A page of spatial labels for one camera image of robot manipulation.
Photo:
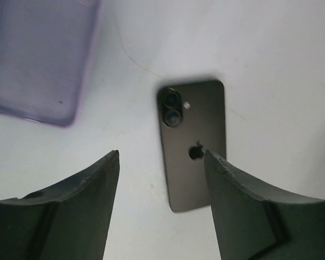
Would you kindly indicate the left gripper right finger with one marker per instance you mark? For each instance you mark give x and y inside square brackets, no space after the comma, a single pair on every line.
[257,220]

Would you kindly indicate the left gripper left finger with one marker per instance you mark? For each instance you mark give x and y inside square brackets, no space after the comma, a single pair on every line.
[67,220]

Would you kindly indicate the black smartphone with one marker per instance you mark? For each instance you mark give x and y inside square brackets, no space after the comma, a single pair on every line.
[191,115]

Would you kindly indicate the lilac phone case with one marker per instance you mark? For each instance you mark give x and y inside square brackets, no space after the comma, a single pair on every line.
[46,52]

